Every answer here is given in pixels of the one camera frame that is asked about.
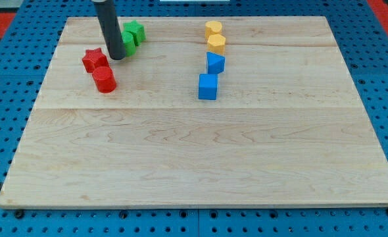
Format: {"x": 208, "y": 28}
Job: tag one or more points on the red star block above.
{"x": 93, "y": 59}

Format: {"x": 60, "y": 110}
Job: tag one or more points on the green star block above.
{"x": 137, "y": 30}

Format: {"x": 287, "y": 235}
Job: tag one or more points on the red cylinder block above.
{"x": 104, "y": 79}

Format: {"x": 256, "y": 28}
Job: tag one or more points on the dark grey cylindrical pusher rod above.
{"x": 106, "y": 14}

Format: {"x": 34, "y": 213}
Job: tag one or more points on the blue triangle block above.
{"x": 215, "y": 63}

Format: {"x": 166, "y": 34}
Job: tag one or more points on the yellow heart block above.
{"x": 212, "y": 28}

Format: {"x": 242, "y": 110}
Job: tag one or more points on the blue cube block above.
{"x": 208, "y": 86}

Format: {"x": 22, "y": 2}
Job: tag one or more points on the light wooden board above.
{"x": 287, "y": 130}

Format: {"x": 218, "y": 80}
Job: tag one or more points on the green cylinder block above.
{"x": 129, "y": 43}

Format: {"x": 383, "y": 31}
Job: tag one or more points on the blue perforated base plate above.
{"x": 26, "y": 51}

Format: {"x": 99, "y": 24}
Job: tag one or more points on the yellow hexagon block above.
{"x": 216, "y": 43}

